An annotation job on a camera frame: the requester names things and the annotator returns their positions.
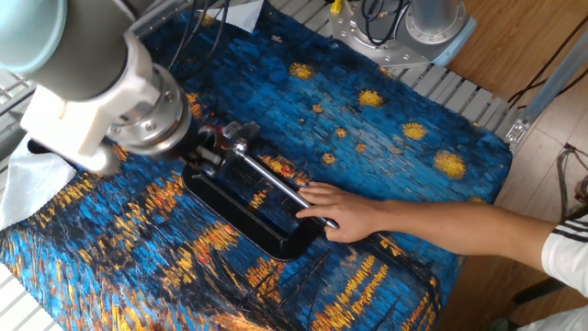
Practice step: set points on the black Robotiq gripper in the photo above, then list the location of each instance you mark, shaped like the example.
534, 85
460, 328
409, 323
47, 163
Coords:
188, 142

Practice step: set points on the silver lever with red knob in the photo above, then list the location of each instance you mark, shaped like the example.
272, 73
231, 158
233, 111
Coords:
243, 135

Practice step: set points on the black clamp frame with rod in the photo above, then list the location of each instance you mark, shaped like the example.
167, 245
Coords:
239, 220

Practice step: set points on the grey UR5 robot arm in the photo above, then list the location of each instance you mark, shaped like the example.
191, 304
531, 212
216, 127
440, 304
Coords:
82, 50

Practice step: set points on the person's bare forearm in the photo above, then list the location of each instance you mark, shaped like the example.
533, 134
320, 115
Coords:
459, 230

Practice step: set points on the person's bare hand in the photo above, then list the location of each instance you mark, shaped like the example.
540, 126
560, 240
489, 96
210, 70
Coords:
349, 213

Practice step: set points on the starry night painted tablecloth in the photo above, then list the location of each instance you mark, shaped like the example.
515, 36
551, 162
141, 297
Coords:
298, 92

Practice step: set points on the white fabric flap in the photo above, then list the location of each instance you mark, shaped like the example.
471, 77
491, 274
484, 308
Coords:
243, 16
27, 188

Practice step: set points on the small yellow object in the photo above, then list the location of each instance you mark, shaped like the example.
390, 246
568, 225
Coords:
336, 5

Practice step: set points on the white shirt with black stripes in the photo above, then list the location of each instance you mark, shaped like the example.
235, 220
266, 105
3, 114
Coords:
567, 257

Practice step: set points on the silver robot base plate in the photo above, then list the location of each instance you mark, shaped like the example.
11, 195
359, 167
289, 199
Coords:
353, 41

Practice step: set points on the aluminium frame rail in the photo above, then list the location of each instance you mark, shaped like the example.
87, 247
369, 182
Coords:
11, 133

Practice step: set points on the aluminium post with corner bracket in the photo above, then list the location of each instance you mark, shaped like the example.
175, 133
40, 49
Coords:
551, 85

